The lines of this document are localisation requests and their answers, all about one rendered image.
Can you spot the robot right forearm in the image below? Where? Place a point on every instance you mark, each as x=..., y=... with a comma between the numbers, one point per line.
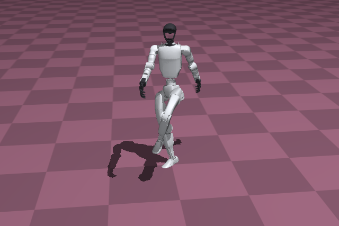
x=146, y=74

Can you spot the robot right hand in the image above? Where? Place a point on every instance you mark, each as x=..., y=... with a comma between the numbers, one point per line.
x=141, y=87

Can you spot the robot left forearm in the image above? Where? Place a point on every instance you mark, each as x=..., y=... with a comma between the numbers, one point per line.
x=195, y=74

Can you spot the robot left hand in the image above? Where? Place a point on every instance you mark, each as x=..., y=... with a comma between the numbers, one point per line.
x=199, y=85

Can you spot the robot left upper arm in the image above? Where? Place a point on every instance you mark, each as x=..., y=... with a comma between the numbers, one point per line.
x=186, y=51

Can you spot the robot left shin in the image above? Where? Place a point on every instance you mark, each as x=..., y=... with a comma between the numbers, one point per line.
x=163, y=128

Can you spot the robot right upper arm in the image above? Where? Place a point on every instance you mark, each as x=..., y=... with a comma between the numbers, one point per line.
x=152, y=56

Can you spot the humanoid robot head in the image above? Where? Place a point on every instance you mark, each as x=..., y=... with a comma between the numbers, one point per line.
x=169, y=28

